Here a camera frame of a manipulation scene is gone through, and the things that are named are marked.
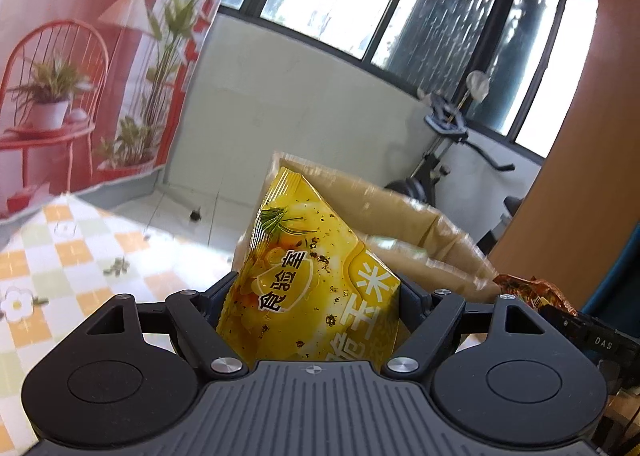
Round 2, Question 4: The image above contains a cardboard box with plastic liner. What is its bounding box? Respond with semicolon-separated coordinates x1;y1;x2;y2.
231;151;503;352

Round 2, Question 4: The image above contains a yellow snack packet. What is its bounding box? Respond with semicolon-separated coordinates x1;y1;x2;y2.
216;167;403;364

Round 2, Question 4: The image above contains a black exercise bike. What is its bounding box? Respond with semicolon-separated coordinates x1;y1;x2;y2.
384;93;523;257

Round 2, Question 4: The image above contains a checkered flower tablecloth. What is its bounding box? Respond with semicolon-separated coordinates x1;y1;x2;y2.
0;193;236;437

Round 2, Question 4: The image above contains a brown wooden panel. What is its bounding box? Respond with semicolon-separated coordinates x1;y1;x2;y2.
487;0;640;309

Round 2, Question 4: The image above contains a red orange snack packet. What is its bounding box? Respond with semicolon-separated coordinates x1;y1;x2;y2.
492;273;578;314

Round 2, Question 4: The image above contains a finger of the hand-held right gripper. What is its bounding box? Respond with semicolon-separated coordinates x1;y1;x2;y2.
537;303;593;339

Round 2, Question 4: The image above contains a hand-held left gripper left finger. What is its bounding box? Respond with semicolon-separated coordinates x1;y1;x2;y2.
85;271;249;379

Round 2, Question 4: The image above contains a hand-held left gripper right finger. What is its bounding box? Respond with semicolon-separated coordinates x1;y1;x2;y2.
382;273;546;379

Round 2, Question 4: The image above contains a printed wall backdrop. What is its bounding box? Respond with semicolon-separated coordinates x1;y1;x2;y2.
0;0;251;221

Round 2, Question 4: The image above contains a teal curtain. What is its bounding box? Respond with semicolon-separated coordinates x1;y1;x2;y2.
582;231;640;321

